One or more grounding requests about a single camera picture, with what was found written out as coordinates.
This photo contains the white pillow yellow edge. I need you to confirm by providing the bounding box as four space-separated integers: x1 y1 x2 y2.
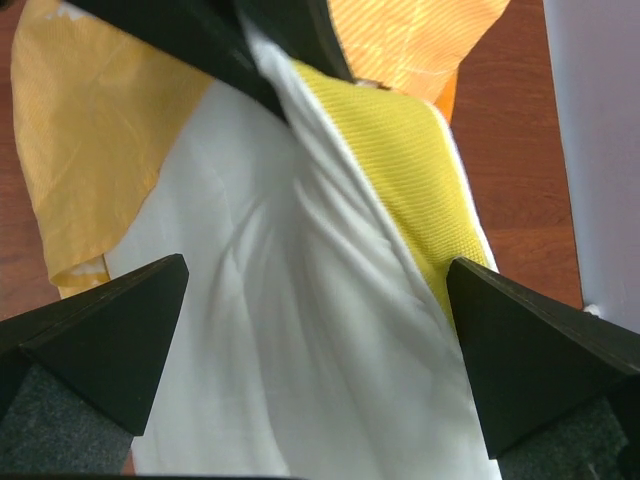
106 24 500 479

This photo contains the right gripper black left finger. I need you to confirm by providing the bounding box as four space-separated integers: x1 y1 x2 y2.
1 254 189 436

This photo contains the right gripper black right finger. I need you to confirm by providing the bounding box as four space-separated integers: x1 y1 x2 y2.
446 257 639 459

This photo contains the yellow pillowcase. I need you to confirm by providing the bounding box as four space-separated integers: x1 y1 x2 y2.
11 1 506 297

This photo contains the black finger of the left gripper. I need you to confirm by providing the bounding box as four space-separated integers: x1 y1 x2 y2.
72 0 285 119
236 0 353 83

